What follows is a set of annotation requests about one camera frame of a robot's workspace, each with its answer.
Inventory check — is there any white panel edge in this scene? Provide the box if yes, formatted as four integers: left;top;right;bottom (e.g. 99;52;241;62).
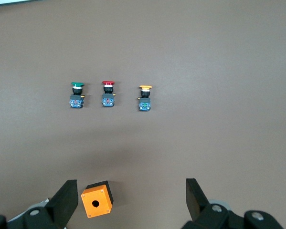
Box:
0;0;43;9

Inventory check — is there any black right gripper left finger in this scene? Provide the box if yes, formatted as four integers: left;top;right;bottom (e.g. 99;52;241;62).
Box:
22;179;79;229

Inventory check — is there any yellow mushroom push button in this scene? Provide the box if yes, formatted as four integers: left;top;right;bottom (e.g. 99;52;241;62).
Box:
137;85;154;113

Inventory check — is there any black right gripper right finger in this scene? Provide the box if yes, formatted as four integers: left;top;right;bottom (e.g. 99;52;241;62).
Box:
180;177;231;229

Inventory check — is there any orange button enclosure box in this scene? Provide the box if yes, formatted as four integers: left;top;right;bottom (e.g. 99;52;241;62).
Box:
81;180;115;219

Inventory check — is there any red mushroom push button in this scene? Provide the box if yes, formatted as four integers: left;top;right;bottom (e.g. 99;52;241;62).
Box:
101;80;117;108

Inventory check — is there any green mushroom push button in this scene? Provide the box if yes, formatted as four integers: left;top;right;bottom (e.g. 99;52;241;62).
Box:
68;82;85;109

